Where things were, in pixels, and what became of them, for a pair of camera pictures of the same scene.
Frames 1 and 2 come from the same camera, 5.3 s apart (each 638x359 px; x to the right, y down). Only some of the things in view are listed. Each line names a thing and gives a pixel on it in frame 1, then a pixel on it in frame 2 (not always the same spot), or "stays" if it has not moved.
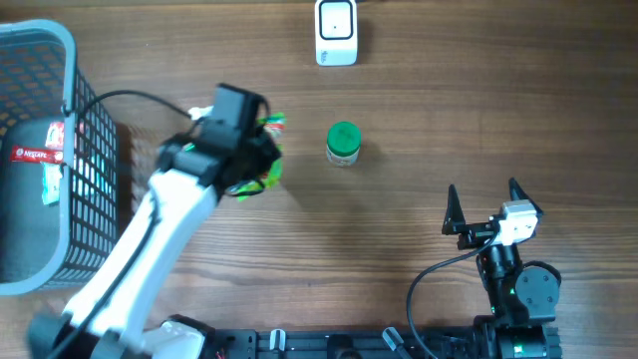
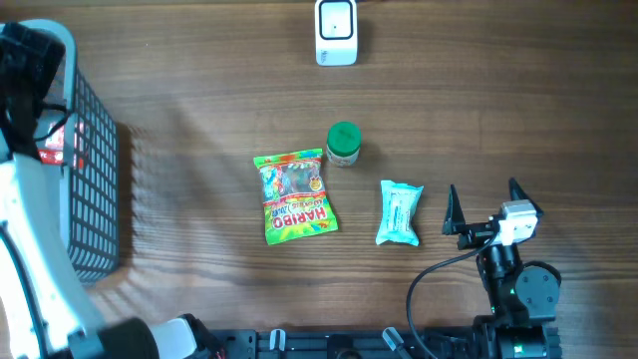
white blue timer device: (336, 33) stays
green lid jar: (344, 141) stays
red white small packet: (56, 136) stays
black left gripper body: (249, 158) -> (20, 87)
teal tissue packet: (51, 189) -> (400, 202)
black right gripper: (455, 223) stays
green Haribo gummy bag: (274, 122) -> (296, 205)
